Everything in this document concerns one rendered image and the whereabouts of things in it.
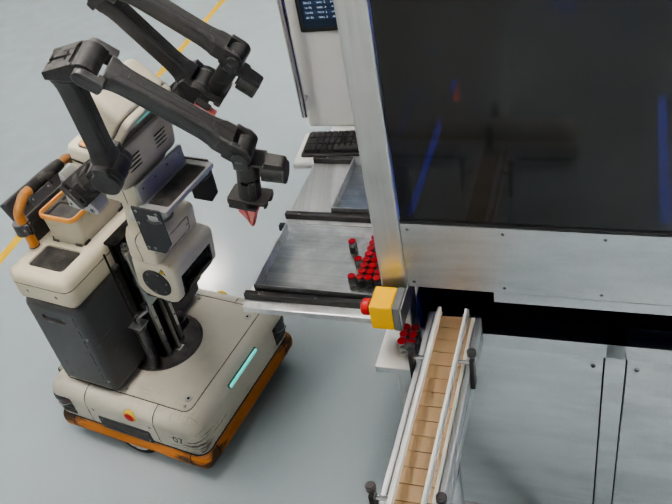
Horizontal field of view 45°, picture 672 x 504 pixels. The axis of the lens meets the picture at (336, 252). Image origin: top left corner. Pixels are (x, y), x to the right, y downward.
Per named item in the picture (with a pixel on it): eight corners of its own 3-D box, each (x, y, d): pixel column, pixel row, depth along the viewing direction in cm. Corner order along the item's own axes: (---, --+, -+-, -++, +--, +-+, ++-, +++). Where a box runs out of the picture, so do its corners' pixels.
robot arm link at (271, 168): (239, 126, 188) (229, 154, 183) (286, 131, 186) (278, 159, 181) (246, 159, 198) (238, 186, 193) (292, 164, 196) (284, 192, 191)
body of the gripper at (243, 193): (265, 211, 196) (263, 187, 191) (226, 204, 198) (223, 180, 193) (274, 195, 201) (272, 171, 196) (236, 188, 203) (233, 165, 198)
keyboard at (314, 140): (422, 132, 274) (421, 126, 273) (417, 155, 264) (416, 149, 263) (310, 135, 285) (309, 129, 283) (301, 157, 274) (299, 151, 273)
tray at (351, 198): (463, 168, 242) (462, 158, 239) (448, 222, 223) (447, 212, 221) (355, 165, 252) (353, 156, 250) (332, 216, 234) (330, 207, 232)
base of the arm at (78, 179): (86, 160, 216) (57, 187, 208) (98, 148, 210) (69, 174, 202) (110, 184, 218) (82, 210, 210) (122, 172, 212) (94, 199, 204)
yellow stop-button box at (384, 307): (408, 309, 189) (405, 287, 184) (402, 331, 184) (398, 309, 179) (377, 306, 191) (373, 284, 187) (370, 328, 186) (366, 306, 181)
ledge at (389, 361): (444, 336, 194) (443, 331, 193) (434, 377, 185) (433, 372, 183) (388, 331, 198) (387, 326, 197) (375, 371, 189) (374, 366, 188)
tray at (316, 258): (402, 239, 221) (401, 229, 219) (379, 305, 203) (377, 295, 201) (288, 231, 232) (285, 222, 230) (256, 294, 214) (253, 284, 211)
